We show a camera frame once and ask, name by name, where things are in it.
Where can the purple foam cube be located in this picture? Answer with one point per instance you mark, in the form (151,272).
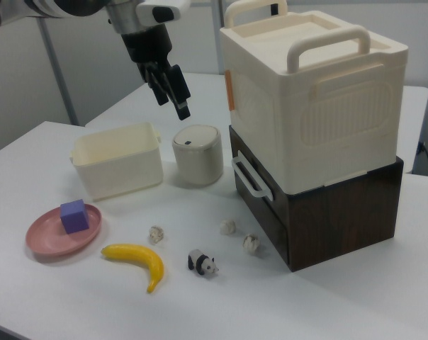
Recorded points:
(75,216)

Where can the small panda figurine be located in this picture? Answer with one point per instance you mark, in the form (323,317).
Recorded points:
(201,263)

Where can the small white lidded bin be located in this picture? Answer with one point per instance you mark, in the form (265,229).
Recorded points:
(198,159)

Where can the grey metal post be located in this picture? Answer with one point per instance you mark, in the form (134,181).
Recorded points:
(58,71)

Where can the cream open plastic container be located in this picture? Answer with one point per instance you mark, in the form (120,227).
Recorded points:
(122,173)

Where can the dark brown wooden drawer box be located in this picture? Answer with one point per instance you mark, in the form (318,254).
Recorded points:
(341,226)

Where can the yellow toy banana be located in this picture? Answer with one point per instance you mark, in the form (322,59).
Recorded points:
(136,253)

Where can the crumpled white paper ball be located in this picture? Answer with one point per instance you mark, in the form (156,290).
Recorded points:
(156,234)
(228,226)
(251,242)

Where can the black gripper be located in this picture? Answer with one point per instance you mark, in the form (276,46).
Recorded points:
(148,46)

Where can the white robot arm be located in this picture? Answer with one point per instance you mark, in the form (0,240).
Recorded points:
(76,7)

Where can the pink plate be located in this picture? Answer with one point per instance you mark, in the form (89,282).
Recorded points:
(51,241)

